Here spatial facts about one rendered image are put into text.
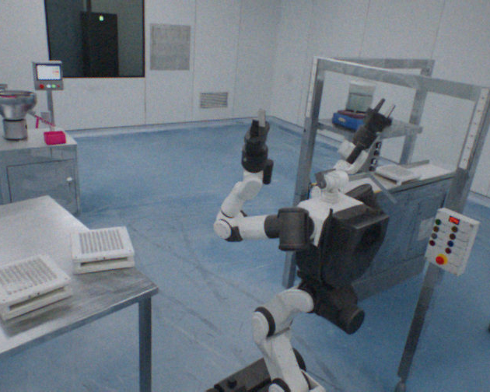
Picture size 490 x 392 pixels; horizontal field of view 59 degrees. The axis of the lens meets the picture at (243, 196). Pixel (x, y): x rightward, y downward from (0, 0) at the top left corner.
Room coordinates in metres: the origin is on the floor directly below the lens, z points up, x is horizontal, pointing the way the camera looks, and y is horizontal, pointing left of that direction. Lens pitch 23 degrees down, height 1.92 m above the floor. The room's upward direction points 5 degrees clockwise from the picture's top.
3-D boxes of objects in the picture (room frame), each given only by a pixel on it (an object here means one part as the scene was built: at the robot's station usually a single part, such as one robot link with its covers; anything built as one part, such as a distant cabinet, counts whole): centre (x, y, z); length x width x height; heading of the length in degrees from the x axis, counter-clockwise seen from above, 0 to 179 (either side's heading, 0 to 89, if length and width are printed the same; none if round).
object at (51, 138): (3.56, 1.64, 0.80); 0.16 x 0.12 x 0.09; 126
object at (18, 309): (1.35, 0.78, 0.90); 0.24 x 0.24 x 0.02; 46
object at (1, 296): (1.35, 0.78, 0.95); 0.25 x 0.24 x 0.02; 46
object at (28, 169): (3.63, 1.88, 0.38); 0.63 x 0.57 x 0.76; 126
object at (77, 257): (1.64, 0.60, 0.95); 0.25 x 0.24 x 0.02; 24
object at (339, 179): (1.56, -0.34, 1.35); 0.10 x 0.07 x 0.09; 131
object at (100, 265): (1.64, 0.60, 0.90); 0.24 x 0.24 x 0.02; 24
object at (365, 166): (2.47, -0.66, 1.22); 0.22 x 0.11 x 0.20; 128
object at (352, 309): (1.49, -0.39, 0.88); 0.28 x 0.13 x 0.18; 41
